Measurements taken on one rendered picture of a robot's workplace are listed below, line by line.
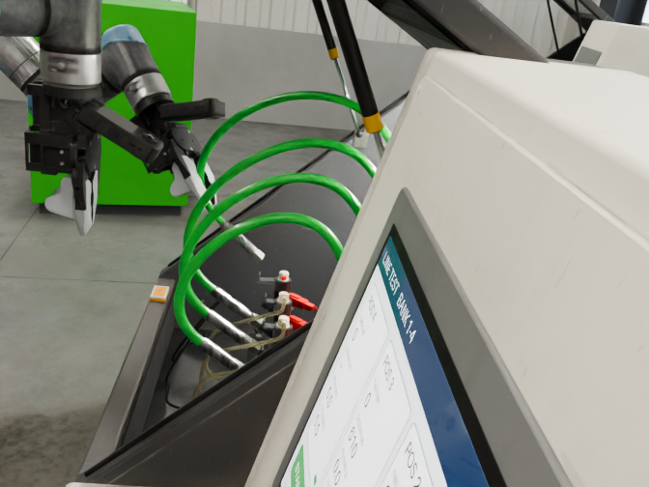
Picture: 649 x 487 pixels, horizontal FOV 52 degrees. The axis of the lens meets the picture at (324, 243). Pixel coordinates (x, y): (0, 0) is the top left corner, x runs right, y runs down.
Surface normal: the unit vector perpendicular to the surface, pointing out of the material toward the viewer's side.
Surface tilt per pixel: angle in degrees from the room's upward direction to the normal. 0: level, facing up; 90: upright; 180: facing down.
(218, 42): 90
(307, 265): 90
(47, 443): 0
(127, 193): 90
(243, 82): 90
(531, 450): 76
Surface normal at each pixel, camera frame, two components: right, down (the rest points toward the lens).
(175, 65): 0.28, 0.39
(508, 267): -0.93, -0.31
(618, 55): -0.10, 0.36
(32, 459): 0.12, -0.92
